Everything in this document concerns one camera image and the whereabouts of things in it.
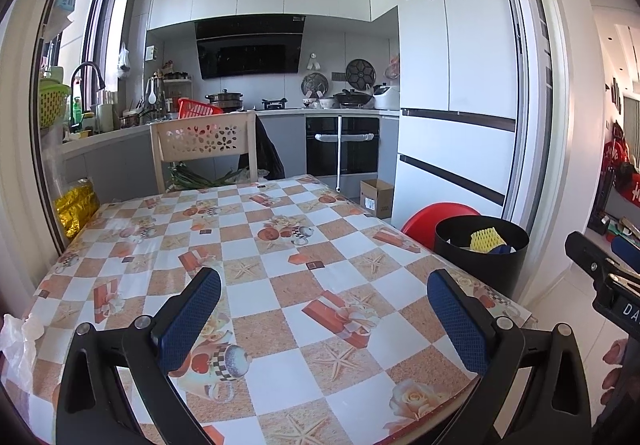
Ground white rice cooker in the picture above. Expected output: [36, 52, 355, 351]
[372, 85, 401, 111]

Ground yellow foam fruit net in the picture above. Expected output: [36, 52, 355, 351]
[470, 226, 504, 254]

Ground gold foil bag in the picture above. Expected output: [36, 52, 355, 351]
[54, 179, 101, 239]

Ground green onions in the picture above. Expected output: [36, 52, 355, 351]
[167, 164, 251, 186]

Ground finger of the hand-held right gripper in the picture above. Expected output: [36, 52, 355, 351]
[564, 231, 620, 287]
[611, 235, 640, 271]

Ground checkered patterned tablecloth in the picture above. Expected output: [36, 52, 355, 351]
[0, 174, 539, 445]

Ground grey sliding door frame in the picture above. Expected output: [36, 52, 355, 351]
[492, 0, 571, 296]

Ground grey kitchen counter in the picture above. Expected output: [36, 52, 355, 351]
[60, 107, 401, 196]

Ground black jacket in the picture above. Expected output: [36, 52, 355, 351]
[255, 115, 286, 181]

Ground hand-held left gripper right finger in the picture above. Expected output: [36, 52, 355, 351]
[427, 269, 592, 445]

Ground red plastic basket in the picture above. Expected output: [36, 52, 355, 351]
[177, 98, 224, 120]

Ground black wok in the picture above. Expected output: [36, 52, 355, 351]
[332, 90, 375, 108]

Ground white tissue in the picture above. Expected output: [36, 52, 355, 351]
[0, 312, 46, 394]

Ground red garment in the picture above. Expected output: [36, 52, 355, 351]
[597, 122, 640, 206]

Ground black kitchen faucet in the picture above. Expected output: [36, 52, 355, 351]
[70, 61, 106, 131]

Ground cardboard box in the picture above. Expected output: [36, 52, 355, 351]
[360, 179, 395, 218]

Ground red plastic chair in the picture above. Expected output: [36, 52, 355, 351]
[401, 202, 482, 251]

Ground black built-in oven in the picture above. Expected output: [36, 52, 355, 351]
[305, 116, 380, 178]

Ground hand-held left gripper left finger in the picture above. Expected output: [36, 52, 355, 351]
[56, 267, 222, 445]

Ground black round mould pan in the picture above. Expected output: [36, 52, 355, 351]
[346, 59, 377, 89]

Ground green plastic basket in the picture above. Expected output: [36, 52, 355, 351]
[39, 79, 72, 128]

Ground person's right hand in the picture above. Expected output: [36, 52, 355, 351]
[601, 339, 632, 407]

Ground steel pot with lid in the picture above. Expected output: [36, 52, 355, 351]
[205, 89, 246, 112]

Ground black trash bin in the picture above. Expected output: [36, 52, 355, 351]
[434, 216, 530, 299]

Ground beige cutout chair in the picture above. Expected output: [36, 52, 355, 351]
[150, 111, 259, 194]

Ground black range hood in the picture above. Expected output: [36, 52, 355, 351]
[195, 15, 306, 81]

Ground white refrigerator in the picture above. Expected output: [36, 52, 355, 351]
[391, 0, 521, 231]

